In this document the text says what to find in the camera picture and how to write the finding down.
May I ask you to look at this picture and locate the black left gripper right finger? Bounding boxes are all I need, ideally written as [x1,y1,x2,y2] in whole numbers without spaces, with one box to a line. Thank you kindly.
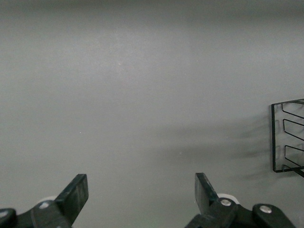
[184,172,297,228]

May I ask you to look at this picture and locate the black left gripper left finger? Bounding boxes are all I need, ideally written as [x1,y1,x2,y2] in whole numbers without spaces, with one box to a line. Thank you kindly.
[0,173,89,228]

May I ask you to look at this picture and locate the black wire cup holder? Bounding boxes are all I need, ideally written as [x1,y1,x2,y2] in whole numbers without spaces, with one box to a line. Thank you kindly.
[271,98,304,178]

